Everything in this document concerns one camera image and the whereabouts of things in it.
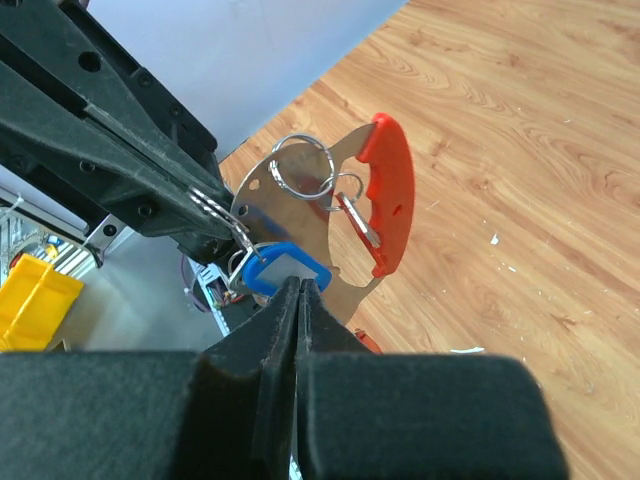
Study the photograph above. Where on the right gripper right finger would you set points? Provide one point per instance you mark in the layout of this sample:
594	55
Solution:
363	415

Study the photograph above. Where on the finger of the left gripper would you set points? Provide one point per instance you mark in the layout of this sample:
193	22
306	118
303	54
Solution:
76	131
39	30

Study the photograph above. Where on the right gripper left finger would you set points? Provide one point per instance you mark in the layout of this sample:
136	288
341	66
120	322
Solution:
225	413

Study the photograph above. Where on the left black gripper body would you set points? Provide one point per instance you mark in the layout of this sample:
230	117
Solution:
172	118

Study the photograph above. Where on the blue key tag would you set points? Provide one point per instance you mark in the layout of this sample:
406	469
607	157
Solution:
264	272

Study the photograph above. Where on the red key tag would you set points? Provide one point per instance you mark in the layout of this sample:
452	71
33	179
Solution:
365	232

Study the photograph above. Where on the yellow plastic bin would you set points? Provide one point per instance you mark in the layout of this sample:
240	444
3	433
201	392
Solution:
35	299

